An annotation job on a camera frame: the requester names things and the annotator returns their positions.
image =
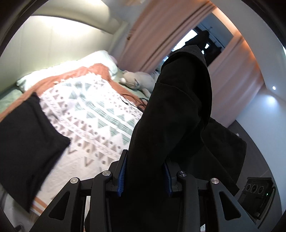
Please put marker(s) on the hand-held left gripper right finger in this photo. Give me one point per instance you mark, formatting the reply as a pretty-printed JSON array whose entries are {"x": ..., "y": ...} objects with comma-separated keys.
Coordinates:
[{"x": 168, "y": 180}]

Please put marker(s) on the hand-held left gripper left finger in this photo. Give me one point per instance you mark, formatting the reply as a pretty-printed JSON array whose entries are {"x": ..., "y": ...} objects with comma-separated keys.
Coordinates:
[{"x": 121, "y": 174}]

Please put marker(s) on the plain black garment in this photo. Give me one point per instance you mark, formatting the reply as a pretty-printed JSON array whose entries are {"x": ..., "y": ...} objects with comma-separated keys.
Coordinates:
[{"x": 178, "y": 107}]

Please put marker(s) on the black printed garment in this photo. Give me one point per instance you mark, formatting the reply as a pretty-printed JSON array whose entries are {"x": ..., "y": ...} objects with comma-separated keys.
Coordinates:
[{"x": 26, "y": 138}]

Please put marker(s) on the black hanging clothes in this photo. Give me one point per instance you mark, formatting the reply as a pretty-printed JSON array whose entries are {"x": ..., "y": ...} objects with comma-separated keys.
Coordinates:
[{"x": 212, "y": 51}]

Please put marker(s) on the white geometric patterned blanket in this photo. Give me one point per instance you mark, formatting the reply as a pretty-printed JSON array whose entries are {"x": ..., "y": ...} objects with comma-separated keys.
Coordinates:
[{"x": 93, "y": 116}]

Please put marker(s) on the pale plush toy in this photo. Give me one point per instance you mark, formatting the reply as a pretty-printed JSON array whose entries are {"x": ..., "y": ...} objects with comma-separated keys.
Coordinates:
[{"x": 138, "y": 79}]

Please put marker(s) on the round ceiling spotlight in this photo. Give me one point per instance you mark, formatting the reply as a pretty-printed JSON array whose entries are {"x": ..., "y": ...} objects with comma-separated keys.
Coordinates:
[{"x": 274, "y": 87}]

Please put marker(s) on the orange blanket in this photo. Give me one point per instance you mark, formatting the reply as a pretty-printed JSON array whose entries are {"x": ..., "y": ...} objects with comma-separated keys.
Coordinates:
[{"x": 67, "y": 77}]

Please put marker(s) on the pink curtain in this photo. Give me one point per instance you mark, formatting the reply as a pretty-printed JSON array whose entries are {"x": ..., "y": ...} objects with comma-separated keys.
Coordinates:
[
  {"x": 156, "y": 29},
  {"x": 236, "y": 78}
]

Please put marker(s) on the white pillow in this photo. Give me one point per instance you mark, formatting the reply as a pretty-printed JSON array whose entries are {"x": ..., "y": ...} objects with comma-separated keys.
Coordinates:
[{"x": 67, "y": 64}]

